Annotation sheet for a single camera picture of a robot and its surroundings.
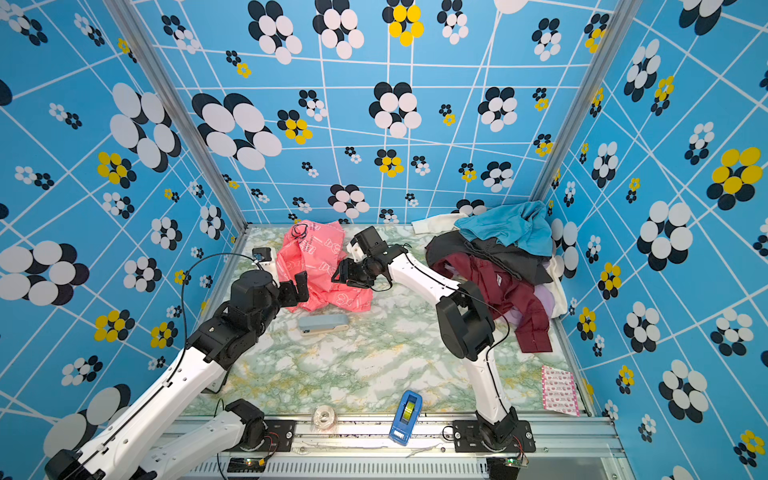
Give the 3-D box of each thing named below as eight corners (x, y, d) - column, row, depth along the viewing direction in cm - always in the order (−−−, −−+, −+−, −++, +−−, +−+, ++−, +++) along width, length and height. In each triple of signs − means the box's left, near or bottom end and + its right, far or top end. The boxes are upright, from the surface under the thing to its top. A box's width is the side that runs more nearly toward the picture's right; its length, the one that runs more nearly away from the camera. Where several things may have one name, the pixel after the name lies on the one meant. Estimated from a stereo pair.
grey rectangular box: (300, 331, 94) (297, 327, 91) (300, 320, 96) (298, 316, 94) (348, 326, 95) (347, 322, 93) (348, 315, 97) (347, 311, 95)
